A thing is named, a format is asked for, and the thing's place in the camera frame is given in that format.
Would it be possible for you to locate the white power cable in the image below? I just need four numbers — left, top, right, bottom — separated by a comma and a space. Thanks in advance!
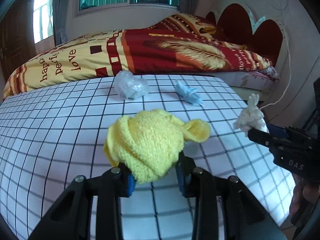
260, 10, 293, 111

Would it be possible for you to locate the bed mattress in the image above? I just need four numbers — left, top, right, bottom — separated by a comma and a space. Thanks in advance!
213, 72, 277, 102

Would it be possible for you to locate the red yellow patterned blanket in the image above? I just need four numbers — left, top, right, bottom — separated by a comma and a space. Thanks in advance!
3, 13, 272, 98

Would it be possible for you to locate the white black grid tablecloth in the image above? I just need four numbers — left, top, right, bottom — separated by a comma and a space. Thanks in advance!
1, 75, 295, 239

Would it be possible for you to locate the red scalloped headboard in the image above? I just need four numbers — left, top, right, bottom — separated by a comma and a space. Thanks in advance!
206, 3, 284, 66

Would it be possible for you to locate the yellow towel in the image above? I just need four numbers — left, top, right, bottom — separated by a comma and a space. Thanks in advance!
104, 109, 210, 184

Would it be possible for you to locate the white tissue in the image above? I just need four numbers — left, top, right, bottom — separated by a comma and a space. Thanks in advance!
233, 94, 269, 136

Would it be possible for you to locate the crumpled clear plastic bag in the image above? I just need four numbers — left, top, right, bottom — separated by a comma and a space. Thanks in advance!
113, 70, 149, 100

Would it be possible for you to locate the grey curtain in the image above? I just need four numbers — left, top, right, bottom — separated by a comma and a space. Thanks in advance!
53, 0, 69, 45

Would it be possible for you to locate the brown wooden door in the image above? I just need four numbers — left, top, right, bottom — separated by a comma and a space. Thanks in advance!
1, 0, 36, 80

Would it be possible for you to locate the person right hand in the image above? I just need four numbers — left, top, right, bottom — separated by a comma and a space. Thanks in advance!
290, 174, 319, 216

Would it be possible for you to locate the crumpled light blue mask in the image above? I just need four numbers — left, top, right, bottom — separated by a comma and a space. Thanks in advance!
175, 81, 203, 106

